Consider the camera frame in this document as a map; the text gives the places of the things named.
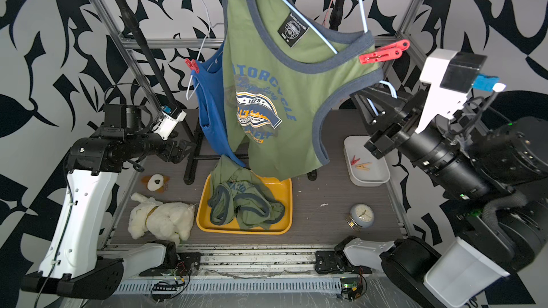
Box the small round alarm clock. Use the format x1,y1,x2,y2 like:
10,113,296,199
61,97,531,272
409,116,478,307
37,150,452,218
346,203,375,231

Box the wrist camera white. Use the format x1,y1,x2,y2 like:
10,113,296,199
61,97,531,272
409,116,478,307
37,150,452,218
415,48,506,133
151,106,186,141

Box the right electronics board with wires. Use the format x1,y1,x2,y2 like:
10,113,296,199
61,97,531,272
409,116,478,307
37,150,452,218
338,277,366,302

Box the electronics board with wires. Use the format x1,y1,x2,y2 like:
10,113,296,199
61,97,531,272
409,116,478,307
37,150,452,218
149,277,191,302
338,277,366,302

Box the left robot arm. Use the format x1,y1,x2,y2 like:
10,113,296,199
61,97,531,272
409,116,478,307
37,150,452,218
21,104,188,299

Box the left electronics board with wires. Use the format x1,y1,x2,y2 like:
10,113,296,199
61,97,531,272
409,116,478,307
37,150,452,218
149,277,191,302

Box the blue tank top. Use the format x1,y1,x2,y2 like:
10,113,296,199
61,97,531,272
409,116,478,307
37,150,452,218
191,44,245,167

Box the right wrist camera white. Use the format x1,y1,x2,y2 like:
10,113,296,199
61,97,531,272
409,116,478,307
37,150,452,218
415,48,506,133

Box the white wire hanger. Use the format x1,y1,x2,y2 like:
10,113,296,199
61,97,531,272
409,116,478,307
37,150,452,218
186,0,225,102

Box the white plush dog toy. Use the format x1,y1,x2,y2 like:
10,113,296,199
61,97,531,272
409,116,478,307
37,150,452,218
128,192,196,245

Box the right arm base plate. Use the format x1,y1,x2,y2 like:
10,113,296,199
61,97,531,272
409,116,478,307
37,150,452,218
314,251,365,275

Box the light green tank top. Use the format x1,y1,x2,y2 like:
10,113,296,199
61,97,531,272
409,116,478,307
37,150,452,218
208,155,285,230

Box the yellow plastic tray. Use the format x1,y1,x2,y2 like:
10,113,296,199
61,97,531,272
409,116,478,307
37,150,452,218
196,173,294,236

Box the black wall hook rail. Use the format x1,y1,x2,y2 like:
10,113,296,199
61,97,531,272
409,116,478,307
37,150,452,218
421,67,524,193

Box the dark green printed tank top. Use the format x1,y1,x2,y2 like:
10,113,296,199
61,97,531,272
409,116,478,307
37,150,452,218
223,0,383,181

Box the pink wire hanger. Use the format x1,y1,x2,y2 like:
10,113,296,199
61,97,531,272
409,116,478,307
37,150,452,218
322,0,335,27

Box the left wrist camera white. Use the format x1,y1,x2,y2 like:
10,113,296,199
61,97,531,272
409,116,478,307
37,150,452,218
151,106,186,141

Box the white plastic bin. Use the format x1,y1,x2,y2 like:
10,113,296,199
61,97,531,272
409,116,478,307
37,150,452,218
343,135,390,187

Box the red clothespin on blue top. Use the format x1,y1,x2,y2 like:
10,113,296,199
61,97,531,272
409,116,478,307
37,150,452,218
185,58,200,74

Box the beige wooden clothespin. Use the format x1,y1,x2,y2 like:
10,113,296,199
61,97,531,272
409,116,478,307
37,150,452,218
354,162,372,171

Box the blue wire hanger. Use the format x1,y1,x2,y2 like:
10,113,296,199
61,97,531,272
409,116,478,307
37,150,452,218
281,0,398,116

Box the brown white round toy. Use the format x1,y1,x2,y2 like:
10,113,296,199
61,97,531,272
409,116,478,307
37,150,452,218
141,174,170,193

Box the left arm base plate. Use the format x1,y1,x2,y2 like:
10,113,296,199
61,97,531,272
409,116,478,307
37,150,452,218
139,252,202,277

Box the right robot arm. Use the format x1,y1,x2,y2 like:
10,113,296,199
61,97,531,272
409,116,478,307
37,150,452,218
338,87,547,307

